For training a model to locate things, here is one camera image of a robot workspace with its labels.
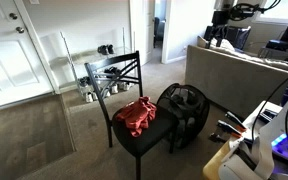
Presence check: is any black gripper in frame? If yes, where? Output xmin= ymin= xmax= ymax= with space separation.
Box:
xmin=203 ymin=10 xmax=232 ymax=50

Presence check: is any red piece of clothing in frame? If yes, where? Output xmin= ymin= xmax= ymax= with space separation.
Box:
xmin=114 ymin=96 xmax=158 ymax=138

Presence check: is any black mesh hamper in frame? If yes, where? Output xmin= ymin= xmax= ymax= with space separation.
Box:
xmin=156 ymin=83 xmax=211 ymax=150

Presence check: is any black metal chair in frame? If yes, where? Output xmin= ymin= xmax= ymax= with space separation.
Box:
xmin=84 ymin=50 xmax=180 ymax=180

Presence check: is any dark blue pillow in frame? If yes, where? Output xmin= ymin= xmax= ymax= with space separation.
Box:
xmin=225 ymin=25 xmax=252 ymax=51

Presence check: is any grey couch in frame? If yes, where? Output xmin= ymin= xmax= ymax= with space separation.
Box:
xmin=184 ymin=35 xmax=288 ymax=120

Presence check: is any bright window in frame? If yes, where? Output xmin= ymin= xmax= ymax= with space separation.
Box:
xmin=255 ymin=0 xmax=288 ymax=24

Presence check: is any black orange bar clamp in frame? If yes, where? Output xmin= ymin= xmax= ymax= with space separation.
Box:
xmin=224 ymin=110 xmax=248 ymax=133
xmin=208 ymin=119 xmax=244 ymax=143

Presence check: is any dark sneaker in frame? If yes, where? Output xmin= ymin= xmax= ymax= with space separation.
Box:
xmin=78 ymin=76 xmax=92 ymax=88

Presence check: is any white entrance door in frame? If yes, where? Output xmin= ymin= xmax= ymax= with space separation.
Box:
xmin=0 ymin=0 xmax=54 ymax=113

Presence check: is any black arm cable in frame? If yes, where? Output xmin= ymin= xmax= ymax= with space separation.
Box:
xmin=228 ymin=0 xmax=282 ymax=22

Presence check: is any wire shoe rack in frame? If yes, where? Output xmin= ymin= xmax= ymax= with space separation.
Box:
xmin=38 ymin=27 xmax=137 ymax=101

